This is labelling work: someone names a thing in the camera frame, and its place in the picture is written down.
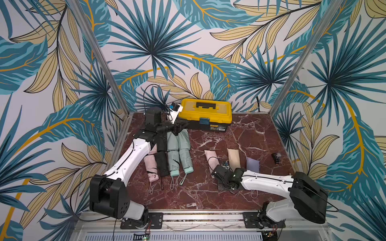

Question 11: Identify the aluminium frame rail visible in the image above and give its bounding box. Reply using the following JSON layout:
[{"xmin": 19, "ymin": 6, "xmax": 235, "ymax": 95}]
[
  {"xmin": 67, "ymin": 0, "xmax": 129, "ymax": 116},
  {"xmin": 269, "ymin": 0, "xmax": 343, "ymax": 117}
]

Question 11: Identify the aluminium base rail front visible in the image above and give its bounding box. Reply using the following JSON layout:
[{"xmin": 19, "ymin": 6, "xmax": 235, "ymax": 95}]
[{"xmin": 70, "ymin": 209, "xmax": 334, "ymax": 241}]

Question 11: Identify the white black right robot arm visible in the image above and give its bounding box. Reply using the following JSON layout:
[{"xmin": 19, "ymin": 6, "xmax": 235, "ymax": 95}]
[{"xmin": 211, "ymin": 165, "xmax": 328, "ymax": 229}]

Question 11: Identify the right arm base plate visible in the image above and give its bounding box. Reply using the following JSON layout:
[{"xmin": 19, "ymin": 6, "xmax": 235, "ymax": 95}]
[{"xmin": 242, "ymin": 212, "xmax": 285, "ymax": 230}]

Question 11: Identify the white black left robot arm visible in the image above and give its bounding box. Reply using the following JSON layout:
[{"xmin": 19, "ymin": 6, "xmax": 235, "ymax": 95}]
[{"xmin": 89, "ymin": 102, "xmax": 187, "ymax": 225}]

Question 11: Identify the small black electrical part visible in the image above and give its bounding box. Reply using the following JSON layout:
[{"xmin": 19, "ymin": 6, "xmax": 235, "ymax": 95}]
[{"xmin": 271, "ymin": 153, "xmax": 281, "ymax": 165}]

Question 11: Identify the pink umbrella sleeve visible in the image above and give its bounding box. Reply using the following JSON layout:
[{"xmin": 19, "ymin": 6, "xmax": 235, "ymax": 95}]
[{"xmin": 148, "ymin": 144, "xmax": 157, "ymax": 155}]

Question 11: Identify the black sleeved umbrella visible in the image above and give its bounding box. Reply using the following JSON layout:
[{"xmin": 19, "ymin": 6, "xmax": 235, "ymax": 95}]
[{"xmin": 154, "ymin": 151, "xmax": 169, "ymax": 177}]

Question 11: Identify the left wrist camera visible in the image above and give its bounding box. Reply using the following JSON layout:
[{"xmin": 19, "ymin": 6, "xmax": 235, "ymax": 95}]
[{"xmin": 168, "ymin": 102, "xmax": 183, "ymax": 124}]

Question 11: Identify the lavender sleeved umbrella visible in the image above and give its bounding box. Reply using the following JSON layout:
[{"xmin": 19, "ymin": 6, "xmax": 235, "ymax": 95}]
[{"xmin": 246, "ymin": 157, "xmax": 260, "ymax": 173}]

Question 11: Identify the pink sleeved umbrella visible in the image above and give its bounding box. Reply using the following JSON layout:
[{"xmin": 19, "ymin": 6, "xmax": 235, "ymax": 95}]
[{"xmin": 205, "ymin": 150, "xmax": 220, "ymax": 173}]

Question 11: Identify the yellow black toolbox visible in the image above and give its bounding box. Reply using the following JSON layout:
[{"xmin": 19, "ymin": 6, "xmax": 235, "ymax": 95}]
[{"xmin": 179, "ymin": 98, "xmax": 232, "ymax": 132}]

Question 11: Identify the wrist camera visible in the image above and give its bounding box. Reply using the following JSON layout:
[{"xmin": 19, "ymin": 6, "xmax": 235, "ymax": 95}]
[
  {"xmin": 168, "ymin": 102, "xmax": 183, "ymax": 124},
  {"xmin": 222, "ymin": 162, "xmax": 230, "ymax": 170}
]

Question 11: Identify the aluminium frame rail right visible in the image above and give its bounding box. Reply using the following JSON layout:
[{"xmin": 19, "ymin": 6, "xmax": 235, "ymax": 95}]
[{"xmin": 269, "ymin": 0, "xmax": 343, "ymax": 117}]

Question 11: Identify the beige sleeved umbrella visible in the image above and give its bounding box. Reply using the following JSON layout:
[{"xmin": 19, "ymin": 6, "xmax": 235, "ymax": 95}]
[{"xmin": 227, "ymin": 149, "xmax": 241, "ymax": 171}]

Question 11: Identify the aluminium frame rail left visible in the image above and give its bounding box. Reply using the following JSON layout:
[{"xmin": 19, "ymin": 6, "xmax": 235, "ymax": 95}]
[{"xmin": 67, "ymin": 0, "xmax": 129, "ymax": 116}]

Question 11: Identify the mint sleeved umbrella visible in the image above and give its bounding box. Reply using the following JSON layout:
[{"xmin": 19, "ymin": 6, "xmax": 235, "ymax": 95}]
[
  {"xmin": 179, "ymin": 149, "xmax": 194, "ymax": 174},
  {"xmin": 167, "ymin": 150, "xmax": 181, "ymax": 177}
]

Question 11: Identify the mint umbrella sleeve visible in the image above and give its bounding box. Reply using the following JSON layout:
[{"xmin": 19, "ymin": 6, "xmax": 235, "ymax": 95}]
[
  {"xmin": 167, "ymin": 132, "xmax": 180, "ymax": 152},
  {"xmin": 177, "ymin": 129, "xmax": 191, "ymax": 150}
]

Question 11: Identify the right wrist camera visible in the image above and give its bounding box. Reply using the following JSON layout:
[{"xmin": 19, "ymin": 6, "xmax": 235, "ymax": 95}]
[{"xmin": 222, "ymin": 162, "xmax": 230, "ymax": 170}]

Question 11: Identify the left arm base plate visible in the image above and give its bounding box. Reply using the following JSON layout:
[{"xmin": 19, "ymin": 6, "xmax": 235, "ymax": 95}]
[{"xmin": 120, "ymin": 212, "xmax": 164, "ymax": 230}]

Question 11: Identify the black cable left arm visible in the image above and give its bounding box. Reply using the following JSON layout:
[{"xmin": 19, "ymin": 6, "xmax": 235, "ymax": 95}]
[{"xmin": 69, "ymin": 174, "xmax": 112, "ymax": 224}]

